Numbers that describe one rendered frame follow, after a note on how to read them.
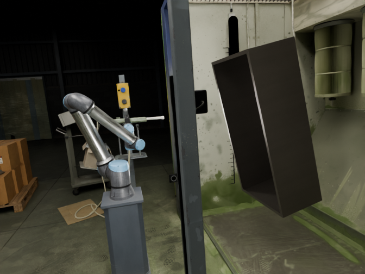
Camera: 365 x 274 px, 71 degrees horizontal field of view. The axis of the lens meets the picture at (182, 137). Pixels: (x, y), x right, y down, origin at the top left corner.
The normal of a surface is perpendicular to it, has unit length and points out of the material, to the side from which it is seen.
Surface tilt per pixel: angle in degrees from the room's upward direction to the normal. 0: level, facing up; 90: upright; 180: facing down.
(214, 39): 90
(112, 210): 90
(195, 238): 90
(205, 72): 90
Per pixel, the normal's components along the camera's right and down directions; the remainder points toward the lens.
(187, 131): 0.23, 0.14
